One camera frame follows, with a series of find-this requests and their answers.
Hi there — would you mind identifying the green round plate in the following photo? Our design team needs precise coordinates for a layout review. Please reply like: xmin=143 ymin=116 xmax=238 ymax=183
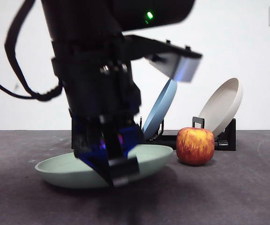
xmin=35 ymin=144 xmax=174 ymax=189

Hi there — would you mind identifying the red yellow apple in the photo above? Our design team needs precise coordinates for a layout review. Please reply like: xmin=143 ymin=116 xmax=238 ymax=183
xmin=176 ymin=127 xmax=215 ymax=166

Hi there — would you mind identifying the black plate rack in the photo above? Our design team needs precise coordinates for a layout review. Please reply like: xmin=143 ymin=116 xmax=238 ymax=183
xmin=71 ymin=116 xmax=237 ymax=151

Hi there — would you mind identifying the blue round plate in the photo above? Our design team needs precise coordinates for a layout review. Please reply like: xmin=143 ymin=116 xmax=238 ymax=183
xmin=141 ymin=78 xmax=178 ymax=141

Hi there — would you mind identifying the beige round plate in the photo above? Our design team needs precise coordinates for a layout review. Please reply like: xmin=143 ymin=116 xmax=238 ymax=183
xmin=198 ymin=77 xmax=244 ymax=141

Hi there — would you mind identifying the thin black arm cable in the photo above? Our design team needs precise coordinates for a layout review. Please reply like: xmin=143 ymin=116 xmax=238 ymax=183
xmin=0 ymin=65 xmax=42 ymax=100

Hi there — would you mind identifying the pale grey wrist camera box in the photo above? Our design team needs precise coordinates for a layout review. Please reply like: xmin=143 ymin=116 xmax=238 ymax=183
xmin=148 ymin=52 xmax=201 ymax=83

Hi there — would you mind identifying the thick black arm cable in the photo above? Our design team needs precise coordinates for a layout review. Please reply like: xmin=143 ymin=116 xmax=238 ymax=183
xmin=4 ymin=0 xmax=64 ymax=102

